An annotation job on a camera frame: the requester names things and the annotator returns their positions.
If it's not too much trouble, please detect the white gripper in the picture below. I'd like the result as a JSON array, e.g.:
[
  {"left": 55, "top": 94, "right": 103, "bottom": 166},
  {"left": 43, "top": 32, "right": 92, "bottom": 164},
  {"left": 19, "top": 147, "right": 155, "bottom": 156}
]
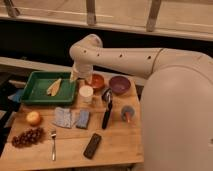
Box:
[{"left": 70, "top": 62, "right": 93, "bottom": 86}]

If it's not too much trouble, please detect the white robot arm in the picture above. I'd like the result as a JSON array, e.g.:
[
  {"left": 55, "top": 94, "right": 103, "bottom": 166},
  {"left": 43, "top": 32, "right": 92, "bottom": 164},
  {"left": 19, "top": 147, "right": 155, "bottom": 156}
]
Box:
[{"left": 70, "top": 34, "right": 213, "bottom": 171}]

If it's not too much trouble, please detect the red bowl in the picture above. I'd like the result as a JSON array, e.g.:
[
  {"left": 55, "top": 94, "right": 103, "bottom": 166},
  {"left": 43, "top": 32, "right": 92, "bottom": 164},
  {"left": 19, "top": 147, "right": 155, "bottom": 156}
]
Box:
[{"left": 90, "top": 74, "right": 105, "bottom": 90}]

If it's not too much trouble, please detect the purple bowl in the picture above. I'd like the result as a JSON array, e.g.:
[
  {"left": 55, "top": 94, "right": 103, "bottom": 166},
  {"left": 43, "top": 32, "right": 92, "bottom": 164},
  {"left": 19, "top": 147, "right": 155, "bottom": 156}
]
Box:
[{"left": 109, "top": 76, "right": 131, "bottom": 95}]

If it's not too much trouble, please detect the white cup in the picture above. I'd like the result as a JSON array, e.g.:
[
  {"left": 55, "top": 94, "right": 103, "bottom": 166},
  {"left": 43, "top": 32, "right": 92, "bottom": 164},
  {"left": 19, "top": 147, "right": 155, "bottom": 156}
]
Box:
[{"left": 79, "top": 85, "right": 94, "bottom": 103}]

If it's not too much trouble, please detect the blue sponge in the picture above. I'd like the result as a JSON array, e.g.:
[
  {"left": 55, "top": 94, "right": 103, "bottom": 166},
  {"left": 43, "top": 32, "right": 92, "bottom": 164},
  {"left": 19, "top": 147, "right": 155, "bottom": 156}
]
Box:
[{"left": 76, "top": 110, "right": 90, "bottom": 129}]

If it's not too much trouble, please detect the light blue crumpled cloth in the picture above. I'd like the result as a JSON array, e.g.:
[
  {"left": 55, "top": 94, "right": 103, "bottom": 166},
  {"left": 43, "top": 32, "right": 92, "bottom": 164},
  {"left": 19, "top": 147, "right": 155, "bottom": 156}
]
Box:
[{"left": 53, "top": 107, "right": 71, "bottom": 128}]

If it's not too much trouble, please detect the green plastic tray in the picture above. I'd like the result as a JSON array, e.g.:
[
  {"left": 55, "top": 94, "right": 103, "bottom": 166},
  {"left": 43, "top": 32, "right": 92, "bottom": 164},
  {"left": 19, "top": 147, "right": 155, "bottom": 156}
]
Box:
[{"left": 21, "top": 71, "right": 77, "bottom": 105}]

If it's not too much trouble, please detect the small blue grey cup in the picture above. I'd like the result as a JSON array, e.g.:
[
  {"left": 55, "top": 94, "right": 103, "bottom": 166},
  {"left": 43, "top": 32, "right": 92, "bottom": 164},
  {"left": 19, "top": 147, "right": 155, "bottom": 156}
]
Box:
[{"left": 121, "top": 105, "right": 135, "bottom": 123}]

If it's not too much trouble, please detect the yellow red apple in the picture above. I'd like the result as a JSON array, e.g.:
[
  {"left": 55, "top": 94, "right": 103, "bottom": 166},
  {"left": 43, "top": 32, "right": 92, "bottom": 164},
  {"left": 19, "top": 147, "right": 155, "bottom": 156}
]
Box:
[{"left": 26, "top": 111, "right": 42, "bottom": 126}]

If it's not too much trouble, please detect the silver fork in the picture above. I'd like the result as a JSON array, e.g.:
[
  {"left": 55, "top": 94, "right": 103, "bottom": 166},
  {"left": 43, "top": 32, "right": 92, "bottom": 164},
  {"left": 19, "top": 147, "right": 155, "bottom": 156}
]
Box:
[{"left": 51, "top": 130, "right": 56, "bottom": 161}]

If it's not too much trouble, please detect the black remote control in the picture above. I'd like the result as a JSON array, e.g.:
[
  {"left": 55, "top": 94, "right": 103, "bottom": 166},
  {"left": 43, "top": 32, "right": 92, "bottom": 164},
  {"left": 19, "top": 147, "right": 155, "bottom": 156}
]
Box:
[{"left": 83, "top": 133, "right": 102, "bottom": 159}]

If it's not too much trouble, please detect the blue object beside table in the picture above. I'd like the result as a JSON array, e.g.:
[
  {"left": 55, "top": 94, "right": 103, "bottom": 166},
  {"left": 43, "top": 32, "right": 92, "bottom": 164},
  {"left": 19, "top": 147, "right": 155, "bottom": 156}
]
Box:
[{"left": 8, "top": 89, "right": 23, "bottom": 103}]

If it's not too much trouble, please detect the bunch of red grapes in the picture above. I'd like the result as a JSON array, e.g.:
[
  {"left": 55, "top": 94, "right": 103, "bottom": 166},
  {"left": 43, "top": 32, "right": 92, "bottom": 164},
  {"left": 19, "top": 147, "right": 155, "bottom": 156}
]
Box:
[{"left": 12, "top": 127, "right": 44, "bottom": 148}]

